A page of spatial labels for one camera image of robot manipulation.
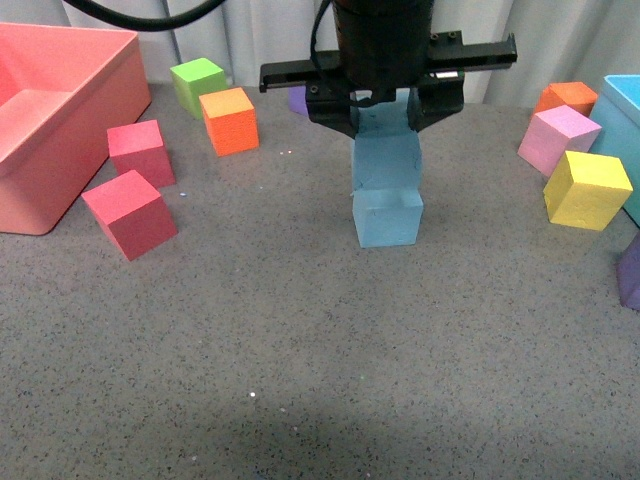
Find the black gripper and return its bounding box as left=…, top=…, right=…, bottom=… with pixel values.
left=259, top=31, right=518, bottom=138

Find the light blue foam cube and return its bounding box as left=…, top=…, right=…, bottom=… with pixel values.
left=351, top=89, right=422, bottom=191
left=352, top=188, right=424, bottom=248

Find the purple foam cube far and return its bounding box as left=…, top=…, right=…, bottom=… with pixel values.
left=288, top=86, right=308, bottom=117

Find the green foam cube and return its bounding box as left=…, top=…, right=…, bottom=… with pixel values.
left=170, top=58, right=228, bottom=119

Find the red foam cube far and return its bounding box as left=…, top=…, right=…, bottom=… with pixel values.
left=107, top=120, right=176, bottom=188

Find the red foam cube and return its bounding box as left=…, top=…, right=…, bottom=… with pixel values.
left=81, top=170, right=178, bottom=261
left=107, top=120, right=176, bottom=188

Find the pink foam cube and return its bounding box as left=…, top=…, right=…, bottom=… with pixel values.
left=517, top=105, right=602, bottom=177

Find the salmon pink plastic bin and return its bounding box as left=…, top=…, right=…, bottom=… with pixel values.
left=1, top=23, right=151, bottom=235

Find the red foam cube near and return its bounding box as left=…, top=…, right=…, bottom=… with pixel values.
left=81, top=170, right=178, bottom=261

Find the orange foam cube by bin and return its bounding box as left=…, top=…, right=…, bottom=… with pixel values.
left=533, top=82, right=598, bottom=117

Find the grey curtain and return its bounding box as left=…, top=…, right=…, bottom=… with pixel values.
left=0, top=0, right=640, bottom=109

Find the yellow foam cube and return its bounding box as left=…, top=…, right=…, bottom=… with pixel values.
left=543, top=150, right=633, bottom=231

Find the light blue plastic bin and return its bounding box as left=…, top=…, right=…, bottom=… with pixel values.
left=590, top=74, right=640, bottom=225

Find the purple foam cube near bin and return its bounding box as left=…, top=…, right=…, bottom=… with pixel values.
left=616, top=233, right=640, bottom=310

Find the black cable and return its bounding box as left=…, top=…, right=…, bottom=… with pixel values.
left=63, top=0, right=226, bottom=32

